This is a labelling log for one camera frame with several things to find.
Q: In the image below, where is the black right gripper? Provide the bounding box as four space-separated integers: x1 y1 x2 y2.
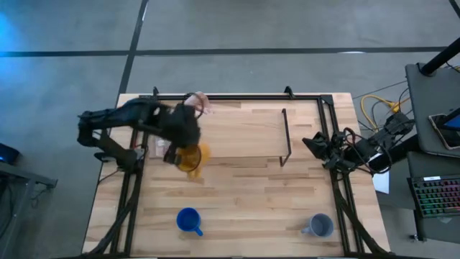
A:
302 131 348 171

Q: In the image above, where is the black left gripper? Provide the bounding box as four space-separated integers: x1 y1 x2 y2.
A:
160 103 202 165

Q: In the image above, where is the orange mug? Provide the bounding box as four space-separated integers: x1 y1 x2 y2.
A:
175 142 212 179

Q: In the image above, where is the grey mug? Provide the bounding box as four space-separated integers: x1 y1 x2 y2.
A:
300 212 335 238

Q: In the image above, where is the pink cloth with white tag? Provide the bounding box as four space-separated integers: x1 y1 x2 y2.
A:
149 135 172 159

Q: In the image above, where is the pink mug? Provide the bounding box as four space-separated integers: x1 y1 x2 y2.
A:
184 91 213 117

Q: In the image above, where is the blue mug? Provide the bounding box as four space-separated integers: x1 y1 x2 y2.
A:
175 206 204 237

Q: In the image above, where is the white paper sheet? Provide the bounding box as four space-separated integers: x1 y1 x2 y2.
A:
372 171 391 195

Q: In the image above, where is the black slanted bar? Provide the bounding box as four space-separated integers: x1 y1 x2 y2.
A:
368 135 420 176

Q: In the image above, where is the grey desk top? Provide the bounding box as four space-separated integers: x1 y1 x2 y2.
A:
405 63 460 159

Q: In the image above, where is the tablet with brown case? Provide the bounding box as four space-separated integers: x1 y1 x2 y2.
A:
428 107 460 151

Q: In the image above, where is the backlit rainbow keyboard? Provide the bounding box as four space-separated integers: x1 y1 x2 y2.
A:
408 174 460 219

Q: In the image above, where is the black round pole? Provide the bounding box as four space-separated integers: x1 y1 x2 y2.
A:
420 37 460 76

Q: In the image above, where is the grey metal cart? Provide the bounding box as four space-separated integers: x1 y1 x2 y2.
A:
0 161 58 258

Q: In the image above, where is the black device with blue light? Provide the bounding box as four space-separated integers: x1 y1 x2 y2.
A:
0 142 21 165

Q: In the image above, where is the yellow cable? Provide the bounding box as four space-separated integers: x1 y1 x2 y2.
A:
360 94 410 132

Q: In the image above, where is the black metal table frame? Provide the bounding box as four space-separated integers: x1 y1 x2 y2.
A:
84 86 387 258

